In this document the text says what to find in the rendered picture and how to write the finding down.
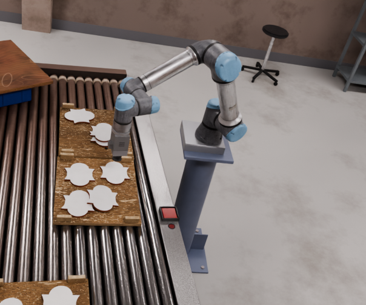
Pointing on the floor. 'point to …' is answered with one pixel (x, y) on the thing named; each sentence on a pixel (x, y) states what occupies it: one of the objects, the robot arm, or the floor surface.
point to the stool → (274, 31)
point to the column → (197, 201)
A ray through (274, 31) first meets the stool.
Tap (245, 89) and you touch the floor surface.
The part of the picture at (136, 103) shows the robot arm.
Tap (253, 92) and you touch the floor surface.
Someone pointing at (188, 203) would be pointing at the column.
